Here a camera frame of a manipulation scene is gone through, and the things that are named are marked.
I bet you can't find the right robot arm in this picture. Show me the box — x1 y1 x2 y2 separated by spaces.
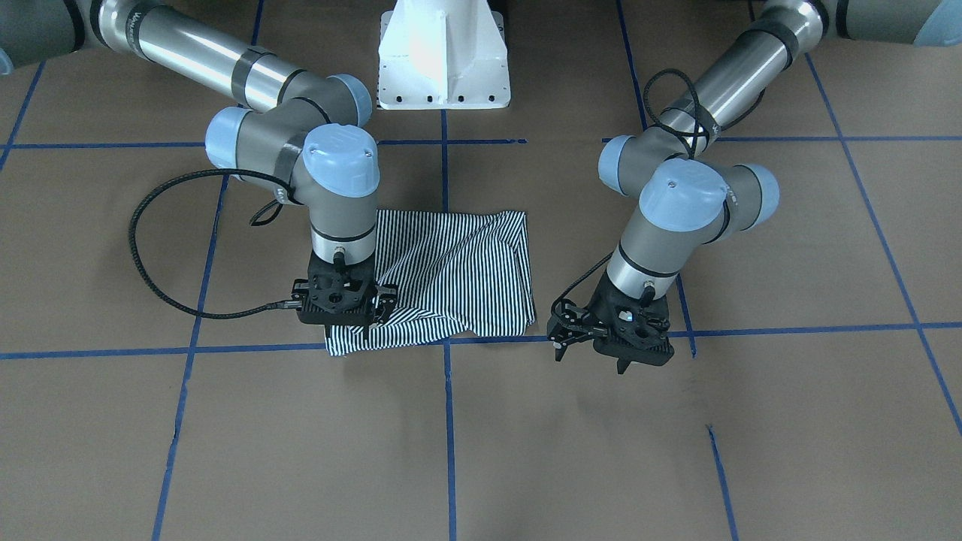
2 1 398 329

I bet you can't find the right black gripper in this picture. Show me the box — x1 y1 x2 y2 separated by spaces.
292 253 398 328

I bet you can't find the brown table mat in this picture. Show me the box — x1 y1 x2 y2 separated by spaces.
1 1 961 540

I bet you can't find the navy white striped polo shirt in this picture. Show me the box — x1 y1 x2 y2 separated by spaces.
325 209 537 356

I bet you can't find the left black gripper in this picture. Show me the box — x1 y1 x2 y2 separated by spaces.
546 270 674 374

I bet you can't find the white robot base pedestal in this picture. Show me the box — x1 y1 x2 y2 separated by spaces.
376 1 512 110

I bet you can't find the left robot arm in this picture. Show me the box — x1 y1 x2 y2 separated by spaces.
546 1 960 373

